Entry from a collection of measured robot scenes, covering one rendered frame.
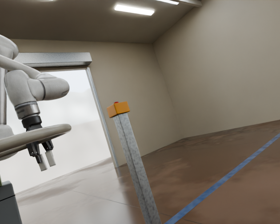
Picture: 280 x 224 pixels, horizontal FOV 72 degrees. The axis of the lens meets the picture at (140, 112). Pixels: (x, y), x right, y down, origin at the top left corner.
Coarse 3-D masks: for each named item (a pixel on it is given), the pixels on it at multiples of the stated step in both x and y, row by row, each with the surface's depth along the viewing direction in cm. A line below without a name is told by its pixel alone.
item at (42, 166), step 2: (40, 154) 80; (42, 154) 81; (40, 156) 81; (42, 156) 81; (42, 158) 80; (42, 160) 81; (44, 160) 81; (42, 162) 81; (44, 162) 81; (40, 164) 81; (42, 164) 81; (44, 164) 80; (40, 166) 81; (42, 166) 81; (44, 166) 80; (46, 166) 81; (40, 168) 81; (42, 168) 81; (44, 168) 81; (46, 168) 80; (42, 170) 81; (44, 170) 81
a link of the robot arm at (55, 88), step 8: (0, 56) 95; (0, 64) 95; (8, 64) 96; (16, 64) 97; (32, 72) 98; (40, 72) 99; (40, 80) 89; (48, 80) 91; (56, 80) 95; (64, 80) 99; (48, 88) 90; (56, 88) 93; (64, 88) 97; (48, 96) 91; (56, 96) 95
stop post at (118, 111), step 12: (108, 108) 142; (120, 108) 138; (120, 120) 138; (120, 132) 140; (132, 132) 141; (132, 144) 138; (132, 156) 136; (132, 168) 136; (132, 180) 139; (144, 180) 137; (144, 192) 134; (144, 204) 133; (144, 216) 136; (156, 216) 135
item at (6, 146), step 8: (40, 128) 51; (48, 128) 53; (56, 128) 55; (64, 128) 59; (8, 136) 45; (16, 136) 45; (24, 136) 46; (32, 136) 48; (40, 136) 50; (48, 136) 53; (56, 136) 79; (0, 144) 43; (8, 144) 44; (16, 144) 45; (24, 144) 47; (0, 152) 79; (8, 152) 80
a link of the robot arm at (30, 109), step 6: (30, 102) 82; (36, 102) 85; (18, 108) 80; (24, 108) 80; (30, 108) 81; (36, 108) 83; (18, 114) 80; (24, 114) 80; (30, 114) 81; (36, 114) 84
